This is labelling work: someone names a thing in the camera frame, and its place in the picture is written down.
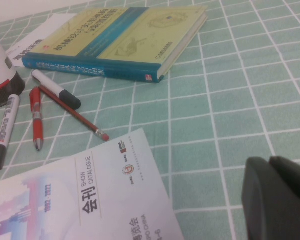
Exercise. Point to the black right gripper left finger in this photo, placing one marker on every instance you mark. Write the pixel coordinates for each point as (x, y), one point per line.
(272, 207)

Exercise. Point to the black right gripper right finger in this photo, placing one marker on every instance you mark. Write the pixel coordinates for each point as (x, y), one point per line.
(295, 170)

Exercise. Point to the red gel pen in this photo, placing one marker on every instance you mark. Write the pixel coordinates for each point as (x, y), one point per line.
(37, 120)

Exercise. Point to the black mesh pen holder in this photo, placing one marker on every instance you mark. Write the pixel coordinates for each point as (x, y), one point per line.
(5, 82)

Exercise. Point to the green checked tablecloth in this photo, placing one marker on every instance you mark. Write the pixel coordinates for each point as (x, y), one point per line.
(215, 112)

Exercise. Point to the white show catalogue magazine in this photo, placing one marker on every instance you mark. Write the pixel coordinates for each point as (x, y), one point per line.
(65, 195)

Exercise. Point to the red pencil with eraser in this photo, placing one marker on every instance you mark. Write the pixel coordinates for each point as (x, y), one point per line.
(72, 113)

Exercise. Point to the yellow and blue hardcover book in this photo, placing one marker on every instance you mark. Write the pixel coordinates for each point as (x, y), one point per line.
(115, 37)

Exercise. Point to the white marker with black cap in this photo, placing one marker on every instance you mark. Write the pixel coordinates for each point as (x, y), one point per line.
(52, 86)

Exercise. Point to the labelled marker with black cap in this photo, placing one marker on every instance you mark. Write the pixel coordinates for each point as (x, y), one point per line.
(5, 127)

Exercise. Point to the white paper sheet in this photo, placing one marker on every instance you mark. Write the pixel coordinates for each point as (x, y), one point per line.
(40, 30)

